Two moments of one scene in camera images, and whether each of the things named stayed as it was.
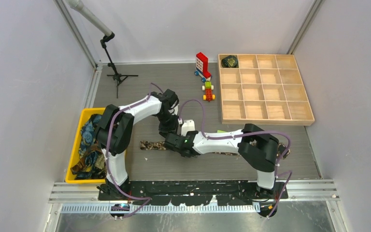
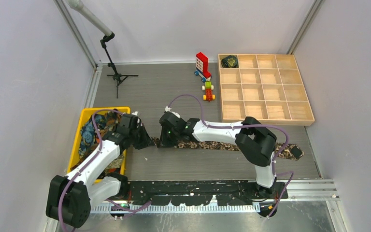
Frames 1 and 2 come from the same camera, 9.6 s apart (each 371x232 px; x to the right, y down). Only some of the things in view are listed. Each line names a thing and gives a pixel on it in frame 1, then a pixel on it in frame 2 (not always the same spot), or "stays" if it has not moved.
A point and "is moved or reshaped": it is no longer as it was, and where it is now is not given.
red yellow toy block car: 208,88 stays
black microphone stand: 119,78 stays
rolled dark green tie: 230,61 stays
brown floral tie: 284,149 is moved or reshaped
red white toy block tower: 202,67 stays
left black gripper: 172,128 → 146,141
